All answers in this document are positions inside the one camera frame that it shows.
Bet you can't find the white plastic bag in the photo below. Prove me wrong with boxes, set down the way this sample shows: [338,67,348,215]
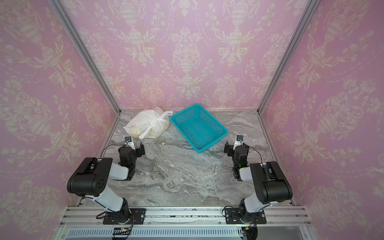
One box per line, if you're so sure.
[124,107,174,140]

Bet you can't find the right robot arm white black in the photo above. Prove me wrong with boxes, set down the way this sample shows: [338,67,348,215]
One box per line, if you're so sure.
[224,141,293,224]

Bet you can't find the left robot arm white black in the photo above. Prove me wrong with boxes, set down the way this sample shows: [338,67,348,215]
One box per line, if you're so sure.
[67,143,146,226]

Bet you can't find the teal plastic basket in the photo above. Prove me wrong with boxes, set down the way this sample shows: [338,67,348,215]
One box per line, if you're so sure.
[170,104,229,153]

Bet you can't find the small black electronics board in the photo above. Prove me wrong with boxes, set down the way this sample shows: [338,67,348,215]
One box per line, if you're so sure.
[112,228,132,240]

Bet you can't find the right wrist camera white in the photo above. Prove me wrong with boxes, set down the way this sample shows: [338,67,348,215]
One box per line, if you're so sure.
[233,135,244,150]

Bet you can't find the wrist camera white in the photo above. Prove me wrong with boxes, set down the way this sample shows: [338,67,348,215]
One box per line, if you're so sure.
[233,135,244,150]
[125,136,135,149]

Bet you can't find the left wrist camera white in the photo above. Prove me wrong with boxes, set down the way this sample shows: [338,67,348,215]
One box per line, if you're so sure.
[125,136,135,149]

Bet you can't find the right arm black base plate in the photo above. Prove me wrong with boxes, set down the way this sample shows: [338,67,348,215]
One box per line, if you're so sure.
[222,207,267,225]

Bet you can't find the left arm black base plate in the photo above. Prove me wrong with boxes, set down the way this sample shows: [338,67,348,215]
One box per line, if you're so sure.
[103,208,146,225]

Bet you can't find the aluminium front rail frame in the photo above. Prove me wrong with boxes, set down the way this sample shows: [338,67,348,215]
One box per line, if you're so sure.
[54,205,317,240]

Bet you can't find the left aluminium corner post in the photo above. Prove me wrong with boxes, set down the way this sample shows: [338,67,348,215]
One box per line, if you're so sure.
[49,0,121,115]

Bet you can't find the aluminium corner post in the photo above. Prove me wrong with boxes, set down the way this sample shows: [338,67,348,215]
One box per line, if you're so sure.
[49,0,121,115]
[258,0,321,116]

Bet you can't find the right aluminium corner post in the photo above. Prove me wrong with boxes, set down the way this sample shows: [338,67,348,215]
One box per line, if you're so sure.
[258,0,321,116]

